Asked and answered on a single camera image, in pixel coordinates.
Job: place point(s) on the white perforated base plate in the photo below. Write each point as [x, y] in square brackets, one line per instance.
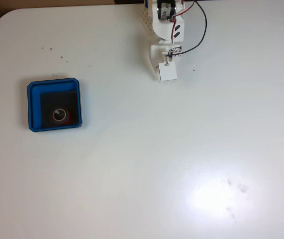
[146, 20]

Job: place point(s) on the white camera box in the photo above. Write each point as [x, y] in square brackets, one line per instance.
[167, 72]

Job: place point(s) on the blue box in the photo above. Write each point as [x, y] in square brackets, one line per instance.
[34, 104]

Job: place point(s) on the blue clamp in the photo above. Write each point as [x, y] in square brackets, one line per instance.
[146, 3]

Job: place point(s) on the red tape roll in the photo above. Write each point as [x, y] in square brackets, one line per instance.
[52, 117]

